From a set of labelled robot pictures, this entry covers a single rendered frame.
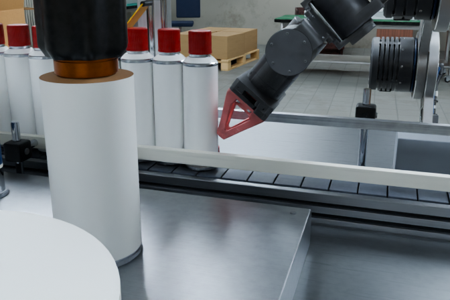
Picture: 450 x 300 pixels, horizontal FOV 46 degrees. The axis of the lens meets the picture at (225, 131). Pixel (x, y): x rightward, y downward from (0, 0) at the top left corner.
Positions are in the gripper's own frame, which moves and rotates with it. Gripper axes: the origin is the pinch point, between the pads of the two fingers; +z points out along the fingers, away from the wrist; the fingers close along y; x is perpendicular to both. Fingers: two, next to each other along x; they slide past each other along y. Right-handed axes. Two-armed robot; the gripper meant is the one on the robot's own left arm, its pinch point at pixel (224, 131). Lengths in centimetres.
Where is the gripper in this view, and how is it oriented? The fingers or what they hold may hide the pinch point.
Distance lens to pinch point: 78.8
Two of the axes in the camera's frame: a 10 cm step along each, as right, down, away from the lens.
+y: -2.9, 2.6, -9.2
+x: 7.5, 6.6, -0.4
